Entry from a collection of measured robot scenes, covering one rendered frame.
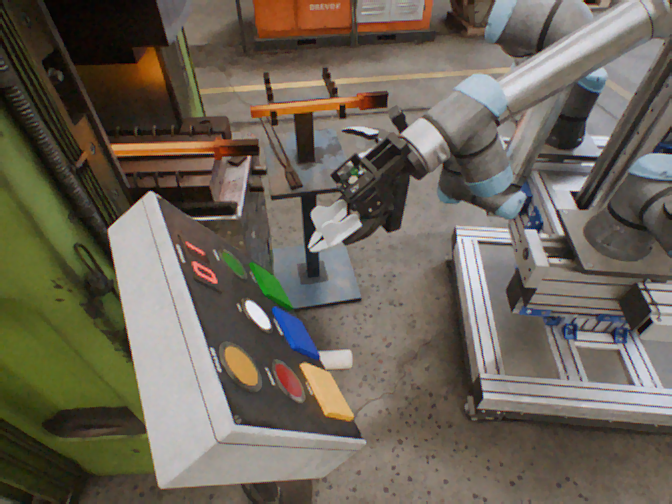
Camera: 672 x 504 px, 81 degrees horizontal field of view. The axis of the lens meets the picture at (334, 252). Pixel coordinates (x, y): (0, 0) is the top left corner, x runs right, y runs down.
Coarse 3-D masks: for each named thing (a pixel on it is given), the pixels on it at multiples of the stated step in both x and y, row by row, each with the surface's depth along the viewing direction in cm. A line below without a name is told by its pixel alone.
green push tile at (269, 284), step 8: (256, 264) 64; (256, 272) 62; (264, 272) 65; (264, 280) 62; (272, 280) 65; (264, 288) 60; (272, 288) 62; (280, 288) 66; (272, 296) 60; (280, 296) 63; (280, 304) 62; (288, 304) 64
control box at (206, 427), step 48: (144, 240) 46; (192, 240) 50; (144, 288) 42; (192, 288) 41; (240, 288) 53; (144, 336) 39; (192, 336) 36; (240, 336) 43; (144, 384) 36; (192, 384) 34; (240, 384) 35; (192, 432) 32; (240, 432) 31; (288, 432) 37; (336, 432) 46; (192, 480) 33; (240, 480) 38
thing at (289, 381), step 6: (276, 366) 44; (282, 366) 46; (282, 372) 44; (288, 372) 46; (282, 378) 43; (288, 378) 44; (294, 378) 46; (282, 384) 42; (288, 384) 43; (294, 384) 45; (288, 390) 42; (294, 390) 44; (300, 390) 45
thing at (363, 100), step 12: (360, 96) 121; (372, 96) 121; (384, 96) 123; (252, 108) 117; (264, 108) 117; (276, 108) 117; (288, 108) 118; (300, 108) 119; (312, 108) 120; (324, 108) 120; (336, 108) 121; (360, 108) 122; (372, 108) 124
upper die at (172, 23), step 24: (48, 0) 60; (72, 0) 61; (96, 0) 61; (120, 0) 61; (144, 0) 61; (168, 0) 66; (72, 24) 63; (96, 24) 63; (120, 24) 63; (144, 24) 63; (168, 24) 66; (72, 48) 65
